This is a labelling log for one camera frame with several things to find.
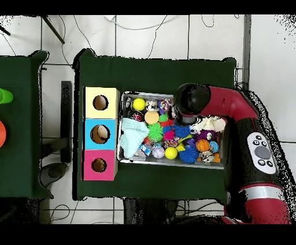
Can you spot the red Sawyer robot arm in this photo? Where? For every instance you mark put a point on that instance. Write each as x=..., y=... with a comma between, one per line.
x=231, y=104

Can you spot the wooden box with three holes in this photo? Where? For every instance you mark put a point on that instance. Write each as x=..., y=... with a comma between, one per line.
x=111, y=134

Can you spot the clear mesh bin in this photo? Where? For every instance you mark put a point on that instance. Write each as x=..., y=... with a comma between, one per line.
x=121, y=155

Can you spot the orange foam disc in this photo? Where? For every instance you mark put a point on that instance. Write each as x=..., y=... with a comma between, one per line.
x=151, y=117

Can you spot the silver soda can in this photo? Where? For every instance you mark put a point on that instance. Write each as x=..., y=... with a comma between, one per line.
x=151, y=105

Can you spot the mint green cloth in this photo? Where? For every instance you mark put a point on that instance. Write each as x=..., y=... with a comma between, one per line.
x=133, y=136

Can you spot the yellow ball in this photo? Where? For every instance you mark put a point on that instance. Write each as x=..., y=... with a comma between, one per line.
x=139, y=104
x=171, y=153

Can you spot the dark green table cloth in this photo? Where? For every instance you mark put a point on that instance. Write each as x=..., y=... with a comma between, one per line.
x=23, y=115
x=138, y=74

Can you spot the blue spiky ball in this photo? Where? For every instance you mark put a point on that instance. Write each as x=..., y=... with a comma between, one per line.
x=189, y=156

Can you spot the cream knitted cloth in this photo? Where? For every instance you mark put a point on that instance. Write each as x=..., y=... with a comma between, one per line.
x=206, y=125

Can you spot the orange toy basketball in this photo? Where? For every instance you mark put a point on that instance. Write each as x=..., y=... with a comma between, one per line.
x=202, y=145

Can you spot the black tripod leg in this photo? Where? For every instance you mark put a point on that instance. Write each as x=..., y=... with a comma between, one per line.
x=53, y=28

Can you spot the green cup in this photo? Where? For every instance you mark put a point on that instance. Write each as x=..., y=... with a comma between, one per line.
x=4, y=96

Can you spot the orange round object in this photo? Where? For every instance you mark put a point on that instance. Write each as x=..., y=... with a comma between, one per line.
x=2, y=134

